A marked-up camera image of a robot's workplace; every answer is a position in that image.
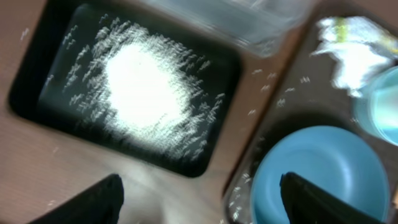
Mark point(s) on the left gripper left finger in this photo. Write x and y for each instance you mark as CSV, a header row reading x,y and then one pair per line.
x,y
99,204

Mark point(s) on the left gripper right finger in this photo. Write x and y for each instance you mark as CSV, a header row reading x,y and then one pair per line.
x,y
305,203

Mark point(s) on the dark blue plate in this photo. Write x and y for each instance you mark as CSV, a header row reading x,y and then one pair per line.
x,y
333,159

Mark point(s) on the pile of white rice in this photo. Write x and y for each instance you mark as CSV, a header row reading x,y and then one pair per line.
x,y
143,90

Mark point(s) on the dark brown serving tray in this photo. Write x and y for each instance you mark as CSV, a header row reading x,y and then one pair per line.
x,y
304,97

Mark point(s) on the light blue small bowl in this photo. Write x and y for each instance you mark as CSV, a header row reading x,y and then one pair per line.
x,y
376,110

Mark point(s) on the black plastic bin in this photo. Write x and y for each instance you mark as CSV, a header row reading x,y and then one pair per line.
x,y
64,26

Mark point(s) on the crumpled white green wrapper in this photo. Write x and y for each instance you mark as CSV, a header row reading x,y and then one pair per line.
x,y
361,48

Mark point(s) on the clear plastic bin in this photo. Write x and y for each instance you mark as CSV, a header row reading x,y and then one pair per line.
x,y
258,26

